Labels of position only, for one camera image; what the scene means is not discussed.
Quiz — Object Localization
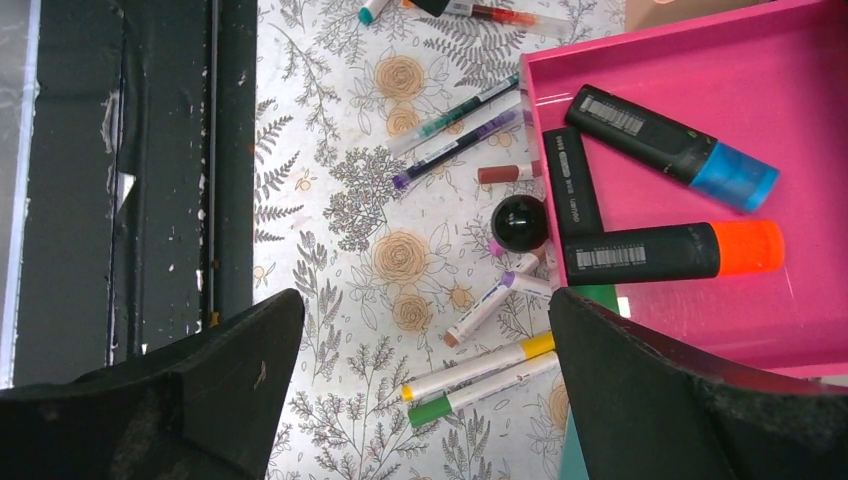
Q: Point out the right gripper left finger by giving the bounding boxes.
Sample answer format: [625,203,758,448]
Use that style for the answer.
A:
[1,289,305,479]

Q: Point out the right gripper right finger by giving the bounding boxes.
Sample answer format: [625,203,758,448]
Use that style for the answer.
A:
[549,288,847,479]

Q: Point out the orange cap black highlighter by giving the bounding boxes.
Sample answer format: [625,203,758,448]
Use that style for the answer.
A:
[558,220,785,286]

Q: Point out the green cap black highlighter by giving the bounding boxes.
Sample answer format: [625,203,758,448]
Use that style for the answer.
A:
[542,127,619,313]

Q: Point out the blue cap black highlighter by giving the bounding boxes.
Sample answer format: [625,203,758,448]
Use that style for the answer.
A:
[565,84,780,213]

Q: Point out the pink top drawer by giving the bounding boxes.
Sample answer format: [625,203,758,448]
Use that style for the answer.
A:
[491,1,847,377]

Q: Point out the teal folder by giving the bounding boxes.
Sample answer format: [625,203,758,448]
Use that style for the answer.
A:
[558,409,589,480]

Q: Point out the purple cap white marker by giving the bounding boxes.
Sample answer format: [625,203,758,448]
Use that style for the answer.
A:
[500,271,553,301]

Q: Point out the brown cap white marker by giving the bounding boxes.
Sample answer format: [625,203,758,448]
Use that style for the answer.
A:
[443,248,545,348]

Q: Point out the yellow cap white marker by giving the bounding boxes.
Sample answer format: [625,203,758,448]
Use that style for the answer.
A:
[400,331,555,402]

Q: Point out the green cap white marker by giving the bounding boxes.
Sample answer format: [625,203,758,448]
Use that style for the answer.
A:
[408,351,559,428]

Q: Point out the pink cap white marker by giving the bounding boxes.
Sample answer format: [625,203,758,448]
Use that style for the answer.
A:
[488,239,506,258]

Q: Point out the maroon pen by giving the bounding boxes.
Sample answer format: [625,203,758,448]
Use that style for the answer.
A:
[477,160,542,185]

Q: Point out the purple gel pen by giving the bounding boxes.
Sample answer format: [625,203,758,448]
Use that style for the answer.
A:
[392,105,524,190]

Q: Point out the green gel pen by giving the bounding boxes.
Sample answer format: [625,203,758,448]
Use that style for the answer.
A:
[386,73,519,156]

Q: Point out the floral table mat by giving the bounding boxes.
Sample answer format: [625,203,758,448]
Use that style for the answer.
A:
[253,1,624,479]

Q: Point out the peach plastic file organizer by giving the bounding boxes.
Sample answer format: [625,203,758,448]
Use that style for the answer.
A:
[624,0,768,32]

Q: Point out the teal cap white marker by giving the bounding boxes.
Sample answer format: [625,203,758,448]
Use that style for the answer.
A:
[358,0,390,25]

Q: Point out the black mounting rail base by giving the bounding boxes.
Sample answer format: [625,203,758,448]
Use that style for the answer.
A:
[1,1,258,388]

